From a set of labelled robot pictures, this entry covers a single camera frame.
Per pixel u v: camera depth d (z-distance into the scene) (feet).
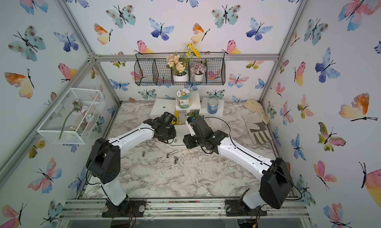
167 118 2.43
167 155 2.99
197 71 2.96
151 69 3.23
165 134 2.50
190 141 2.29
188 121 2.37
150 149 3.06
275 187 1.33
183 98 2.65
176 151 3.06
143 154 3.03
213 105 2.91
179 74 3.04
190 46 2.66
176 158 2.98
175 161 2.91
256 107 3.86
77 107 2.45
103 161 1.55
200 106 2.89
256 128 3.44
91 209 2.48
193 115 3.21
